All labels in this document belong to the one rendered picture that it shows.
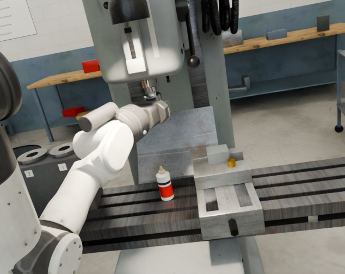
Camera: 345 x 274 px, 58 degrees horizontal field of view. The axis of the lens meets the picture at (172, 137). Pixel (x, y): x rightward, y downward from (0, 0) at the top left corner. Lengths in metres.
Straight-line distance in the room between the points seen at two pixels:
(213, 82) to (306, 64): 4.21
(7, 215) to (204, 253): 0.59
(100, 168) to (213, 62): 0.73
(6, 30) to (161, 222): 5.16
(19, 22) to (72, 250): 5.29
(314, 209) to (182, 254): 0.37
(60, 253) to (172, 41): 0.49
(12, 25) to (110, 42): 5.03
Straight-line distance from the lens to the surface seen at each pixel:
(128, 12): 0.59
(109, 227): 0.93
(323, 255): 2.13
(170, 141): 1.23
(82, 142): 0.68
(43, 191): 1.03
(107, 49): 0.76
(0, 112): 0.37
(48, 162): 0.98
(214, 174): 0.84
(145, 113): 0.74
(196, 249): 0.91
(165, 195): 0.96
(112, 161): 0.61
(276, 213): 0.89
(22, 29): 5.68
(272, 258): 2.09
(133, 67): 0.71
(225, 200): 0.80
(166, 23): 0.73
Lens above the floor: 1.45
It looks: 21 degrees down
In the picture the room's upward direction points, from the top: 11 degrees counter-clockwise
